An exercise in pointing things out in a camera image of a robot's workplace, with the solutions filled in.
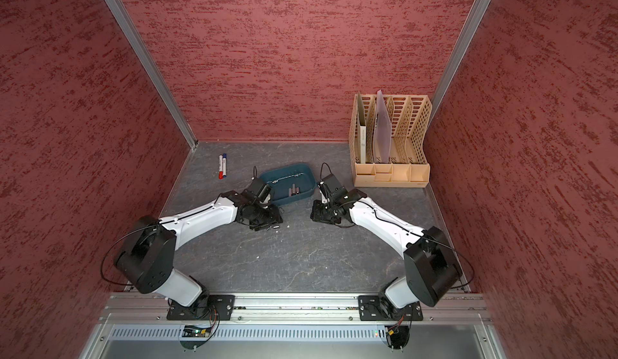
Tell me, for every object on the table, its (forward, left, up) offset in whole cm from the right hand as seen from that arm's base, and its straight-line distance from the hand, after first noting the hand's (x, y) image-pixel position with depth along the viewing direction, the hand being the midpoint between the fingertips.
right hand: (313, 221), depth 83 cm
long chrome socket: (+19, +9, -8) cm, 23 cm away
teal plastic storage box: (+25, +15, -9) cm, 31 cm away
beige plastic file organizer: (+26, -41, -3) cm, 49 cm away
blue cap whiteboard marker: (+33, +42, -7) cm, 54 cm away
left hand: (0, +14, -4) cm, 15 cm away
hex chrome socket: (+19, +7, -9) cm, 22 cm away
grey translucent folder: (+37, -30, +9) cm, 49 cm away
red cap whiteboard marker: (+30, +43, -8) cm, 53 cm away
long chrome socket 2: (+17, +10, -8) cm, 21 cm away
